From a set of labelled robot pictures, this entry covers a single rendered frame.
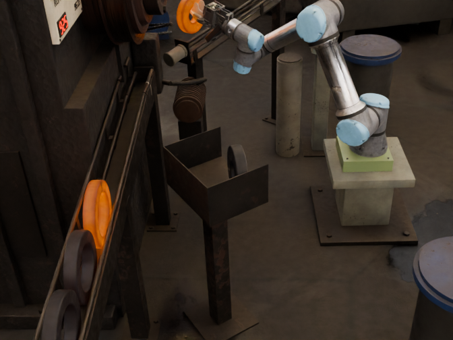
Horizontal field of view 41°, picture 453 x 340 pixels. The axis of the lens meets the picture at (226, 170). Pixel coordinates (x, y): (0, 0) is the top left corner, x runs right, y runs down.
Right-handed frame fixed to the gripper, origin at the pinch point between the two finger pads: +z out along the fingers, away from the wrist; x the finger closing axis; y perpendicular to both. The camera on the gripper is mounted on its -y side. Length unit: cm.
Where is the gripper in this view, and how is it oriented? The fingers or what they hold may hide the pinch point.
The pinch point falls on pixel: (191, 9)
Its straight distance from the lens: 258.6
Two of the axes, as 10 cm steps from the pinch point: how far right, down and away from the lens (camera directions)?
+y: 1.7, -7.1, -6.8
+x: -6.1, 4.7, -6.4
